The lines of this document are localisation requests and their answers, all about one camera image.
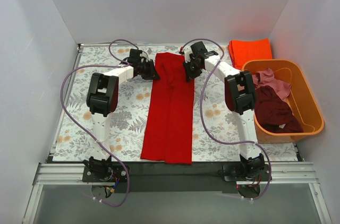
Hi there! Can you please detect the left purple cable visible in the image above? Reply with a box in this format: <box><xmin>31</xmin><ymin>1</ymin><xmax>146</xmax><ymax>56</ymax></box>
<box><xmin>60</xmin><ymin>39</ymin><xmax>140</xmax><ymax>208</ymax></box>

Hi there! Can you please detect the folded orange t shirt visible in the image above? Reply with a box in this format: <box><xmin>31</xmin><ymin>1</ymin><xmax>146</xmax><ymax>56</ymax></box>
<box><xmin>228</xmin><ymin>38</ymin><xmax>273</xmax><ymax>66</ymax></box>

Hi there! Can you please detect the orange plastic basket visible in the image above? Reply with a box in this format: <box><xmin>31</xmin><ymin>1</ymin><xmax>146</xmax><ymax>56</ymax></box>
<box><xmin>242</xmin><ymin>59</ymin><xmax>325</xmax><ymax>144</ymax></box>

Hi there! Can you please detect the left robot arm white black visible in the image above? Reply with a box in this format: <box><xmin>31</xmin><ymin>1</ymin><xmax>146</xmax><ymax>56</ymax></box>
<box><xmin>83</xmin><ymin>49</ymin><xmax>160</xmax><ymax>182</ymax></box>

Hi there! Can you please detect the aluminium frame rail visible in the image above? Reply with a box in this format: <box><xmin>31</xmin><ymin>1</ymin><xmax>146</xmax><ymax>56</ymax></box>
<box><xmin>23</xmin><ymin>162</ymin><xmax>332</xmax><ymax>223</ymax></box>

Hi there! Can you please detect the folded magenta shirt under orange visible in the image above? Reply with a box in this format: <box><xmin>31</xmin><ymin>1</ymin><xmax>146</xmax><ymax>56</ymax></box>
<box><xmin>231</xmin><ymin>59</ymin><xmax>242</xmax><ymax>71</ymax></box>

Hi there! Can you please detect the floral patterned table mat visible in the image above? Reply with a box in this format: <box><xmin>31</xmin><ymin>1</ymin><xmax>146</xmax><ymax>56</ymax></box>
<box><xmin>53</xmin><ymin>45</ymin><xmax>298</xmax><ymax>162</ymax></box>

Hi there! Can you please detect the pink t shirt in basket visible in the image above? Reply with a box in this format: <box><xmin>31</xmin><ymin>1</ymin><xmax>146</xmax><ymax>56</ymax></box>
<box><xmin>252</xmin><ymin>68</ymin><xmax>291</xmax><ymax>101</ymax></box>

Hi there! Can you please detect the dark maroon t shirt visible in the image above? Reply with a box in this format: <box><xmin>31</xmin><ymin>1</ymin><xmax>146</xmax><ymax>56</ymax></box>
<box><xmin>254</xmin><ymin>86</ymin><xmax>303</xmax><ymax>133</ymax></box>

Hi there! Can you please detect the red t shirt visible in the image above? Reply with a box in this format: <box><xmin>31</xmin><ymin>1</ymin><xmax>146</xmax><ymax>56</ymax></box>
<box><xmin>140</xmin><ymin>53</ymin><xmax>194</xmax><ymax>165</ymax></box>

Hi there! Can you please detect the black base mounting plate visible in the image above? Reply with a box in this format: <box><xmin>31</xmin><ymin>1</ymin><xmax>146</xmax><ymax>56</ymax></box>
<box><xmin>82</xmin><ymin>160</ymin><xmax>271</xmax><ymax>193</ymax></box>

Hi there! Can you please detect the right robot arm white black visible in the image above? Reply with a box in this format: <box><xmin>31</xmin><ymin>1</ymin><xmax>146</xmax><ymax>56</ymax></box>
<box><xmin>179</xmin><ymin>39</ymin><xmax>267</xmax><ymax>180</ymax></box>

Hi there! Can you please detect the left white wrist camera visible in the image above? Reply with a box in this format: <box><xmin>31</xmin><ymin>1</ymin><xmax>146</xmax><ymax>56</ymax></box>
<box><xmin>143</xmin><ymin>48</ymin><xmax>155</xmax><ymax>60</ymax></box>

